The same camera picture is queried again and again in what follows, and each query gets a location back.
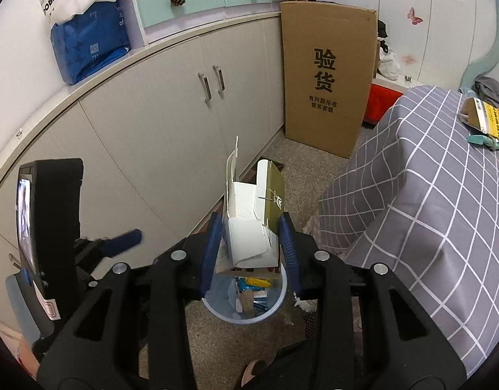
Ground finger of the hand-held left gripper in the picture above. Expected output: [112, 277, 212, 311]
[73, 228, 144, 271]

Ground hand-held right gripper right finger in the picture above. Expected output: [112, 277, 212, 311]
[279, 210, 468, 390]

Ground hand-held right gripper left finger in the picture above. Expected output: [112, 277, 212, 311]
[36, 211, 224, 390]

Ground olive and white carton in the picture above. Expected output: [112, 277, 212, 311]
[215, 136, 287, 281]

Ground blue plastic waste bin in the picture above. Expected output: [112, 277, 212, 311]
[201, 268, 288, 326]

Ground pink fringed table cover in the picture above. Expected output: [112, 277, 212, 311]
[292, 211, 366, 334]

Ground yellow wrapper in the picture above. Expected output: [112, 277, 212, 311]
[245, 277, 281, 289]

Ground person's black trousers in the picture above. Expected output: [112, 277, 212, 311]
[233, 339, 323, 390]

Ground beige low cabinet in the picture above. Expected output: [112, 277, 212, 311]
[0, 10, 287, 334]

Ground grey checked tablecloth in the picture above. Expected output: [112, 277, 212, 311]
[314, 85, 499, 378]

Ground blue patterned bag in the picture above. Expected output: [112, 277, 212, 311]
[50, 0, 132, 86]

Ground red plastic crate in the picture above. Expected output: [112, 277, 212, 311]
[363, 83, 404, 128]

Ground white low platform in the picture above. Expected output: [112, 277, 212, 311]
[373, 74, 427, 90]

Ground tall cardboard box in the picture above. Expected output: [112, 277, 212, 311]
[280, 1, 378, 159]

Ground white plastic bag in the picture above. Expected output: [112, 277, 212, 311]
[378, 46, 400, 81]

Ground pale teal packet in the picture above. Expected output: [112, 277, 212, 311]
[467, 133, 499, 150]

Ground beige crumpled carton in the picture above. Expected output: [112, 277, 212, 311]
[461, 97, 488, 131]

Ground teal drawer unit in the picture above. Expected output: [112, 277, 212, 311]
[128, 0, 275, 45]

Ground yellow packet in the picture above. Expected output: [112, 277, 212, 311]
[477, 99, 499, 137]

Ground grey duvet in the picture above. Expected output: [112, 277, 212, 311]
[475, 75, 499, 108]

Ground pale panelled wardrobe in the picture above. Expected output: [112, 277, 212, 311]
[331, 0, 498, 90]

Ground teal bunk bed frame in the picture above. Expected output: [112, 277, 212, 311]
[458, 28, 499, 94]

